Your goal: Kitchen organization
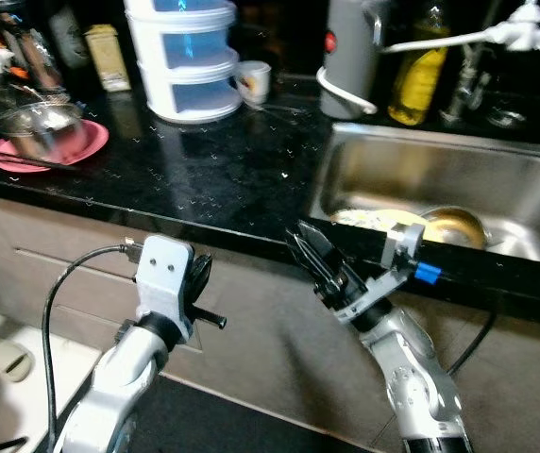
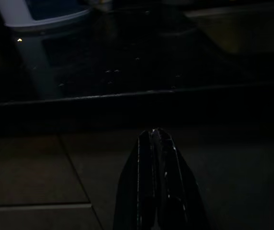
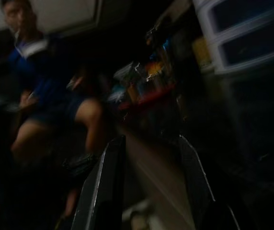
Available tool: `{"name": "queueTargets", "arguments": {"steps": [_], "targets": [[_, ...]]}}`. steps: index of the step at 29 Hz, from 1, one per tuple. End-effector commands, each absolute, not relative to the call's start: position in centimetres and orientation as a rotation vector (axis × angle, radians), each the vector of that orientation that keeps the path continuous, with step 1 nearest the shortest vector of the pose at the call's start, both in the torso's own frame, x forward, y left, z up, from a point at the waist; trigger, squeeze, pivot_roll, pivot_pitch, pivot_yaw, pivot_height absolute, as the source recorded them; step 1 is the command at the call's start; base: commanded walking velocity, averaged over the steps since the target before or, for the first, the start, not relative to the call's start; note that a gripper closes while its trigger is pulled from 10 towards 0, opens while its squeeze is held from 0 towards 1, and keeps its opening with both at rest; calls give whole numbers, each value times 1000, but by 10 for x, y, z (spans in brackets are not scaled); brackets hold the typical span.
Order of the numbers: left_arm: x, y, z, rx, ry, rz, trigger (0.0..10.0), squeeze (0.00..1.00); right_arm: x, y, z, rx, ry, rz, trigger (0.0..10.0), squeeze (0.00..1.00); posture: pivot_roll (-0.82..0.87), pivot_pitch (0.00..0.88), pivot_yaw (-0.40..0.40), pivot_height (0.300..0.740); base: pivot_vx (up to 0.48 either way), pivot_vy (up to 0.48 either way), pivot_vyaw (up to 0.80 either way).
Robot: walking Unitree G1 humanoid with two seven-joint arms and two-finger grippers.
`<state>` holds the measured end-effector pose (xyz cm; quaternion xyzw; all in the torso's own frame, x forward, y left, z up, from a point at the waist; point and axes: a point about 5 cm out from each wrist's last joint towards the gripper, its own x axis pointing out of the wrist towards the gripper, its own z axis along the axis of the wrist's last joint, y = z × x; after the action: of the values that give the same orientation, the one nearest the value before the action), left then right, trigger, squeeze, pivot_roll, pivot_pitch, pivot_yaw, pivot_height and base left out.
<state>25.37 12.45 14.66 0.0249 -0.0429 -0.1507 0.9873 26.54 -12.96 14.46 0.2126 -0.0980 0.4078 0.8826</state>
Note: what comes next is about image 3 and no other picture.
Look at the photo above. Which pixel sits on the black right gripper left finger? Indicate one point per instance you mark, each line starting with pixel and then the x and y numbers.
pixel 101 196

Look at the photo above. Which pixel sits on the yellow packet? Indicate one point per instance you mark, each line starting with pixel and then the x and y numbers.
pixel 200 52

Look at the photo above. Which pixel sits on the red basket of packets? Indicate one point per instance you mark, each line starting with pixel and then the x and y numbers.
pixel 151 97

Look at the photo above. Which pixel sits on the white plastic drawer unit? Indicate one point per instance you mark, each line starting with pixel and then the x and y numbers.
pixel 247 30

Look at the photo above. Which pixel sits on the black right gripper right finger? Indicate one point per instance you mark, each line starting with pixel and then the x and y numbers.
pixel 199 191

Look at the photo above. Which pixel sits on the person in blue clothes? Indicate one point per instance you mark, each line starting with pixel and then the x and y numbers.
pixel 43 79

